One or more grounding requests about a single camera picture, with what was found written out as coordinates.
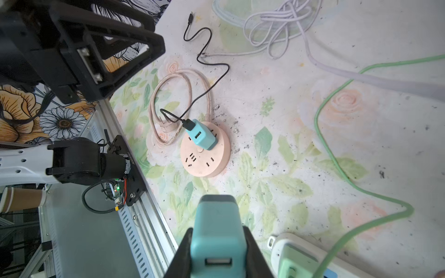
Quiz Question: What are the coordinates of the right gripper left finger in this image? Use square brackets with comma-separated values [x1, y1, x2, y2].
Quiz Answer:
[164, 228, 193, 278]

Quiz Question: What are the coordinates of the green charger adapter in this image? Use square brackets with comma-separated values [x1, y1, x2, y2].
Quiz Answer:
[278, 244, 318, 278]

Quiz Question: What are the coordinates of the round pink socket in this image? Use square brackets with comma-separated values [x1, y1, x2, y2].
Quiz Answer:
[180, 122, 231, 178]

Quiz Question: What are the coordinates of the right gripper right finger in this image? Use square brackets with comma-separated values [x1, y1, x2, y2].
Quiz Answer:
[243, 227, 274, 278]

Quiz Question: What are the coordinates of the white blue power strip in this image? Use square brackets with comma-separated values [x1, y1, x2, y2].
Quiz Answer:
[267, 233, 371, 278]

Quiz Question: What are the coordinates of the pink socket cord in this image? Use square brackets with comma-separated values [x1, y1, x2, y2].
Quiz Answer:
[148, 68, 213, 147]

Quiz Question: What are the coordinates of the teal charger adapter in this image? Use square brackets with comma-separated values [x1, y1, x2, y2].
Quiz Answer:
[190, 195, 248, 278]
[182, 119, 217, 150]

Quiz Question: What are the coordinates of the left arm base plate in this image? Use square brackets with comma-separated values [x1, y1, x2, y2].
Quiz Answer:
[105, 135, 147, 207]

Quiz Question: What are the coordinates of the black thin cable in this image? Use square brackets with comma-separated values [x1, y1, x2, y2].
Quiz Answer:
[159, 12, 231, 126]

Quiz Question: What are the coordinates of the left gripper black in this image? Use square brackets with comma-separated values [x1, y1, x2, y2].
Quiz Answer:
[1, 1, 165, 104]

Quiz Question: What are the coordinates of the light green cable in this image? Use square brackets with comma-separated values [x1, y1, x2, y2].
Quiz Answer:
[311, 53, 445, 278]

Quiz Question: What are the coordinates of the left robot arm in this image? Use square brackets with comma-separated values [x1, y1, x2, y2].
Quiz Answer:
[1, 1, 165, 185]

